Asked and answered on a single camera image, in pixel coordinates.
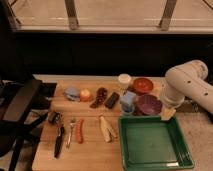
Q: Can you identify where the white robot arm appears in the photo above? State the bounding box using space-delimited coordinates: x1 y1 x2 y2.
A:
160 60 213 115

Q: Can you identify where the black rectangular block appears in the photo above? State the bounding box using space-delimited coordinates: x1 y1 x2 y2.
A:
105 92 119 109

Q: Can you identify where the white cup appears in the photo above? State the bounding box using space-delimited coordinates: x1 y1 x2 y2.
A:
118 74 131 89

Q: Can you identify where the orange round fruit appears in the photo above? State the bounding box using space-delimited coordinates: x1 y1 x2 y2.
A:
80 89 92 102

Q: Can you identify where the blue cup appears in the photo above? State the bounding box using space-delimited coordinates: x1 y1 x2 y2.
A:
120 91 136 115

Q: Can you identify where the blue grey cloth toy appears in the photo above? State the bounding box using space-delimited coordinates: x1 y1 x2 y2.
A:
64 87 80 101

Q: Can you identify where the red bowl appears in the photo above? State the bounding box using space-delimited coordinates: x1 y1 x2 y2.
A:
133 77 154 94

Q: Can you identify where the purple bowl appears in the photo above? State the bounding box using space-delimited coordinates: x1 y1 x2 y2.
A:
136 94 162 115

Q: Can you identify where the orange carrot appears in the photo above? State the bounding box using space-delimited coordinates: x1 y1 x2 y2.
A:
76 119 84 144

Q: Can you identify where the small black object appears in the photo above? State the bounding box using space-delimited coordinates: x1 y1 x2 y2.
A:
48 112 60 124

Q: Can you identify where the green plastic tray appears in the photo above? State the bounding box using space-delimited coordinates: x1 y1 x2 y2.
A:
118 116 194 171

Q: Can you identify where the black chair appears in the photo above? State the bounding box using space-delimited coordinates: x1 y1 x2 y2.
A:
0 79 57 171

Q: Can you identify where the black handled knife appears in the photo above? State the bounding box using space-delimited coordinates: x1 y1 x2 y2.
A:
54 125 65 158

